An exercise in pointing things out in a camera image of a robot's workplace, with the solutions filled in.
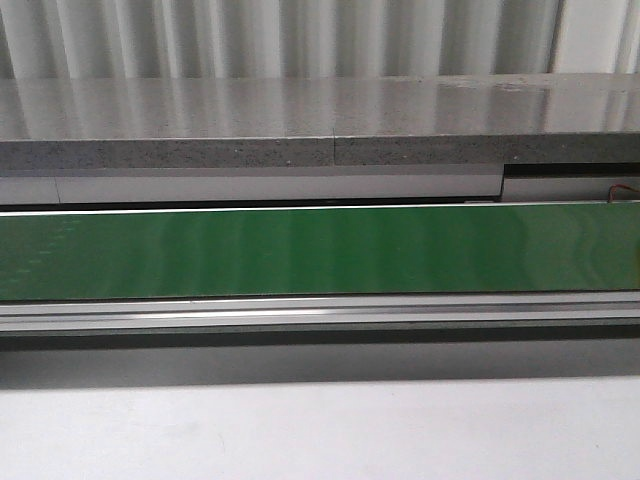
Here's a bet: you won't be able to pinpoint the green conveyor belt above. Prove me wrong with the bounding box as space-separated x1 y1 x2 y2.
1 202 639 302

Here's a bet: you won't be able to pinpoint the white conveyor back rail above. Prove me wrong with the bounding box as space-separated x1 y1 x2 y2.
1 162 639 206

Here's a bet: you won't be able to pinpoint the red wire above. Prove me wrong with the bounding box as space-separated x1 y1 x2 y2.
607 183 640 204

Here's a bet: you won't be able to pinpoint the aluminium conveyor front rail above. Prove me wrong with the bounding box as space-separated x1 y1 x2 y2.
1 291 639 332

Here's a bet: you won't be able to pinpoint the white pleated curtain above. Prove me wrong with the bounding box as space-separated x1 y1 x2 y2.
1 1 639 79

